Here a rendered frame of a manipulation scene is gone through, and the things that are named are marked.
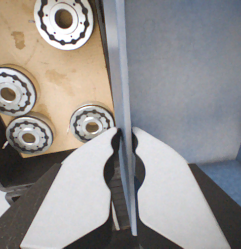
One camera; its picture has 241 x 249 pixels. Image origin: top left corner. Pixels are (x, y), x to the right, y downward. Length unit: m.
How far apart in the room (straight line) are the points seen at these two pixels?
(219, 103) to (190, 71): 0.05
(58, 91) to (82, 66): 0.08
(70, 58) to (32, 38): 0.08
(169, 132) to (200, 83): 0.06
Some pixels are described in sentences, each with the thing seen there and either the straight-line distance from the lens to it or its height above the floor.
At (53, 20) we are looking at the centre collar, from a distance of 0.37.
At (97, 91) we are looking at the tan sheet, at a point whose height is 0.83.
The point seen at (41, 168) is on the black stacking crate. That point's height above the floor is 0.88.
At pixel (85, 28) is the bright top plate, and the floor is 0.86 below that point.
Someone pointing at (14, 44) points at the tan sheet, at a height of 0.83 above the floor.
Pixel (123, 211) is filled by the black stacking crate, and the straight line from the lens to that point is 0.71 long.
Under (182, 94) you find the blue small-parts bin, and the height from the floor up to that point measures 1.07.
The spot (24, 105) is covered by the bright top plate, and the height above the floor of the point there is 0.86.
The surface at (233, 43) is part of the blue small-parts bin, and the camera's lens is 0.20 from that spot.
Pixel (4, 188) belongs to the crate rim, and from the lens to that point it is 0.49.
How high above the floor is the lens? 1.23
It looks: 60 degrees down
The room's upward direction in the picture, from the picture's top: 167 degrees clockwise
